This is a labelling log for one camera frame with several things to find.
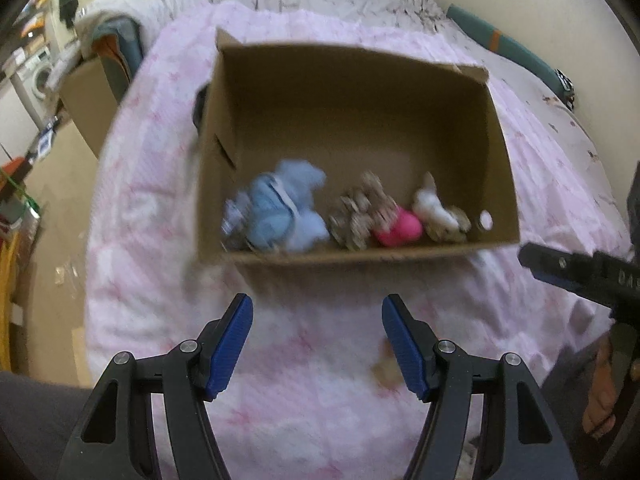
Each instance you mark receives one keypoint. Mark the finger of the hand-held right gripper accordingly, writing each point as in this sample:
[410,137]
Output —
[555,266]

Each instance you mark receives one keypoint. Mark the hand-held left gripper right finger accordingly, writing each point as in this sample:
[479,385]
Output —
[407,355]

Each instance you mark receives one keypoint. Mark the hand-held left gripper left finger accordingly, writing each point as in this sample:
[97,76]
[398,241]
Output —
[227,355]

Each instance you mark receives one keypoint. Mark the beige patterned scrunchie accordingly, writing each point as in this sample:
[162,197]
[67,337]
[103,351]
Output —
[450,227]
[377,192]

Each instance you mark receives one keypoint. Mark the pink round toy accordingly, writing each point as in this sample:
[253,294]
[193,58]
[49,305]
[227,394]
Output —
[400,227]

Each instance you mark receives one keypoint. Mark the clear plastic packet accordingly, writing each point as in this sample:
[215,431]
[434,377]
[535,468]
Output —
[235,220]

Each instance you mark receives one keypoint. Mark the white plush toy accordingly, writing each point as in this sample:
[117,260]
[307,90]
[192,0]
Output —
[430,202]

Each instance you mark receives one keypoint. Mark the brown spotted plush toy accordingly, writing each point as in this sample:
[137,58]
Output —
[350,222]

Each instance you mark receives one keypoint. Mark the blue plush toy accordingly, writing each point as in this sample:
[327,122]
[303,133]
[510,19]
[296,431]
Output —
[285,205]

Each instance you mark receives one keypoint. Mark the person's right hand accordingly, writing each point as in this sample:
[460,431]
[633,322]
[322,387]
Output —
[600,400]

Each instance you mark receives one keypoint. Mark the pink bow print blanket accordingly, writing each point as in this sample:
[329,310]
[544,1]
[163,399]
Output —
[310,360]

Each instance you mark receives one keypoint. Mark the person's right trouser leg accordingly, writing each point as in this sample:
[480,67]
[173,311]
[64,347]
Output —
[565,385]

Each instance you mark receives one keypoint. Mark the person's trouser leg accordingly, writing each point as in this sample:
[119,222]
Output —
[35,425]
[565,385]

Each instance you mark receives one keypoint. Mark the white patterned bed sheet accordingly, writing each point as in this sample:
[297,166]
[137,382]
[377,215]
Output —
[565,145]

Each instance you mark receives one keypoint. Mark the black and white cloth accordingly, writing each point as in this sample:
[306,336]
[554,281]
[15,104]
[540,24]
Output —
[565,89]

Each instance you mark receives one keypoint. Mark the person's left trouser leg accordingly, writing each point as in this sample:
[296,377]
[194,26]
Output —
[35,425]

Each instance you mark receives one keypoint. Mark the teal pillow with orange stripe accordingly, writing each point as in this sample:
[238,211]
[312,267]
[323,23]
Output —
[520,55]

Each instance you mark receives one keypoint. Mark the orange red box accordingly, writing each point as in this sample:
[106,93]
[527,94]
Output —
[12,167]

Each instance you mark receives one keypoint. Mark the small brown cardboard box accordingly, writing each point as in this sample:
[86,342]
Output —
[82,105]

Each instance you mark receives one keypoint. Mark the teal blue cloth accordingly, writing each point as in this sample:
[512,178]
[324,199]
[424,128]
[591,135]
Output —
[120,45]

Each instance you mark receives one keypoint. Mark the white washing machine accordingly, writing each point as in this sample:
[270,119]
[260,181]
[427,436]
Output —
[37,82]

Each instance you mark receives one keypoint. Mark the black hanging bag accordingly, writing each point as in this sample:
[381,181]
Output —
[67,5]

